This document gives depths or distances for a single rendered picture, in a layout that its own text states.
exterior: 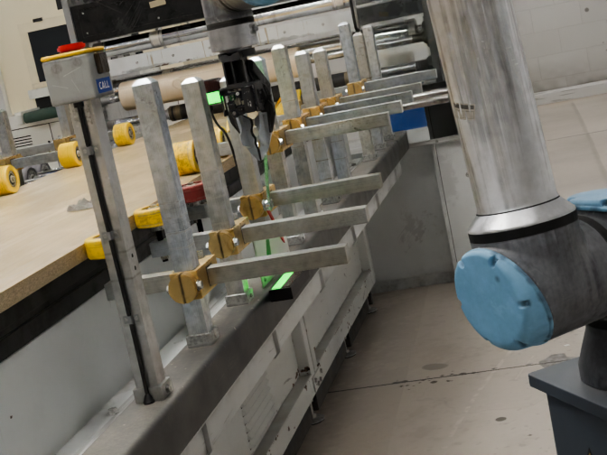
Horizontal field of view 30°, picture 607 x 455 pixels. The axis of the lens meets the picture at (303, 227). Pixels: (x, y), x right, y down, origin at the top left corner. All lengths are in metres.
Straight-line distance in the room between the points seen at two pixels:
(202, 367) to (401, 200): 3.07
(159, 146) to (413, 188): 3.00
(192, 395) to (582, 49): 9.46
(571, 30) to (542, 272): 9.53
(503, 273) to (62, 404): 0.78
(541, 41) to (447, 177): 6.42
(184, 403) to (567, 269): 0.60
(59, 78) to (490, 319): 0.68
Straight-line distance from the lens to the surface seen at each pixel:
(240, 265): 1.93
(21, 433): 1.77
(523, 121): 1.52
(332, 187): 2.38
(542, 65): 11.01
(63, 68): 1.62
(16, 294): 1.77
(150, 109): 1.88
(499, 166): 1.52
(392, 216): 4.83
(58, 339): 1.91
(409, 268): 4.88
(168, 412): 1.66
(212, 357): 1.87
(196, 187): 2.43
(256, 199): 2.35
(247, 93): 2.11
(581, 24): 11.00
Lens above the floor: 1.19
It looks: 10 degrees down
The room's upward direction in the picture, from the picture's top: 12 degrees counter-clockwise
